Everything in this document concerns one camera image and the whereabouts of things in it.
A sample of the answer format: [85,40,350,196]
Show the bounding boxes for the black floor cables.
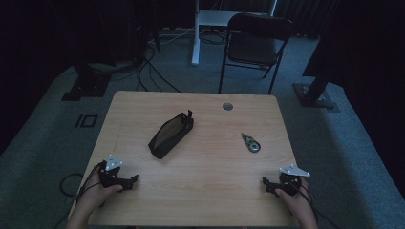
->
[108,37,183,94]

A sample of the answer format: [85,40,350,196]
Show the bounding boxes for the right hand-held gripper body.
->
[272,163,311,198]

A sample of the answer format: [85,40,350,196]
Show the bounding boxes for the person's left hand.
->
[76,175,124,209]

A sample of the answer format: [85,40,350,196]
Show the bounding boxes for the person's right hand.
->
[274,177,314,219]

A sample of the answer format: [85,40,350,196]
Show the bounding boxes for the black pencil case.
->
[147,110,195,160]

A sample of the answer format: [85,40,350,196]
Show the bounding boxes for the white desk frame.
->
[191,0,279,67]

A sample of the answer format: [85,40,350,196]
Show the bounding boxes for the black stand with base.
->
[292,37,341,113]
[60,47,113,102]

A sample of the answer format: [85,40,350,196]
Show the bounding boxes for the white floor cable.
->
[148,26,196,46]

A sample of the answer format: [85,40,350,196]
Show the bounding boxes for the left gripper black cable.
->
[51,161,106,229]

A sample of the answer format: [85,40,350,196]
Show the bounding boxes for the black folding chair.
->
[218,12,294,95]

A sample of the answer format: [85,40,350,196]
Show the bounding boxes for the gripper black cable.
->
[285,175,341,229]
[51,161,106,229]

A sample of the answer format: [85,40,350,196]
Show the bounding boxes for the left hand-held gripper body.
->
[96,154,132,192]

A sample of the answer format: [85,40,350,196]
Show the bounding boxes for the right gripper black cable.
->
[285,175,341,229]

